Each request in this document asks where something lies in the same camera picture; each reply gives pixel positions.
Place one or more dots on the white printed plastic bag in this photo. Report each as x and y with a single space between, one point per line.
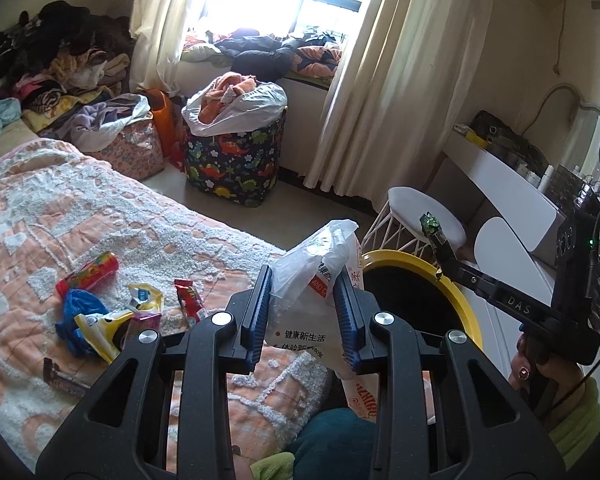
300 280

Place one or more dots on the pile of dark clothes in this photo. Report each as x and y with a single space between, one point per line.
70 30

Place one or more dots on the orange bag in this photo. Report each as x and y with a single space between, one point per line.
162 120

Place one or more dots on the clothes on window sill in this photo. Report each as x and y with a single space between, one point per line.
260 57

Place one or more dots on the red snack wrapper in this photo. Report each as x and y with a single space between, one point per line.
190 300

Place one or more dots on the dinosaur print laundry basket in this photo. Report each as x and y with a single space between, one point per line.
235 165

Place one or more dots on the dark framed window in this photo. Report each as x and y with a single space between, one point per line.
330 1

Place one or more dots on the white rounded panel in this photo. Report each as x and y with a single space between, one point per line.
505 240

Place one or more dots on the yellow-rimmed black trash bin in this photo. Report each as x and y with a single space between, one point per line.
410 290

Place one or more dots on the light blue garment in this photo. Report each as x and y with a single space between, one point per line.
0 115

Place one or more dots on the green garment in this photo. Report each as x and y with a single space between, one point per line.
275 467

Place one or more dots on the white plastic liner bag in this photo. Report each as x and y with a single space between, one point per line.
260 105

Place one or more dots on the red candy tube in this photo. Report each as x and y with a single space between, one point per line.
87 272

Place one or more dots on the white round stool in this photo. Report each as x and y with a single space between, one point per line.
415 205

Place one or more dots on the white framed mirror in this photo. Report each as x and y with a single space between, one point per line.
592 145

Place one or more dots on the lavender garment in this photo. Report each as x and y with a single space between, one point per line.
87 122

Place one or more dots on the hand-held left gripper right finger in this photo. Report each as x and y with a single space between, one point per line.
347 320

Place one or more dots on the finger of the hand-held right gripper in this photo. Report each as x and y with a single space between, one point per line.
505 300

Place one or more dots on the wide cream curtain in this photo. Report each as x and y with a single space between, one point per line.
395 75

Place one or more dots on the narrow cream curtain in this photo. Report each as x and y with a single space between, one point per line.
165 25

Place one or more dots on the brown chocolate bar wrapper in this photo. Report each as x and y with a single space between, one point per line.
60 377

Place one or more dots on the green candy wrapper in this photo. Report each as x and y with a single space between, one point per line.
430 225

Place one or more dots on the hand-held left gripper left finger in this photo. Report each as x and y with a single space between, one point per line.
257 310

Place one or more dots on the white desk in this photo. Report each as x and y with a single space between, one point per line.
500 175

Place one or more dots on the orange towel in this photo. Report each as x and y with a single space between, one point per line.
230 85

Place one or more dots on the pink floral bag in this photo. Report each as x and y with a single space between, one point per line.
135 150

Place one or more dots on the yellow box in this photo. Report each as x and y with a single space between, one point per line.
477 137

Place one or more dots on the blue plastic bag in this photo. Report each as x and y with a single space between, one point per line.
82 310

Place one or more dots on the orange white tufted blanket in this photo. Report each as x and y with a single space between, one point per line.
105 210

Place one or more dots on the person's right hand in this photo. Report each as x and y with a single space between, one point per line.
570 380

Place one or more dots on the dark bag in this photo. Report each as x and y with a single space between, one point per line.
510 140

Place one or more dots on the white bottle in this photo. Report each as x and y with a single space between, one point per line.
546 180

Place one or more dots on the person's left hand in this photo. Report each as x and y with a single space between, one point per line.
245 470

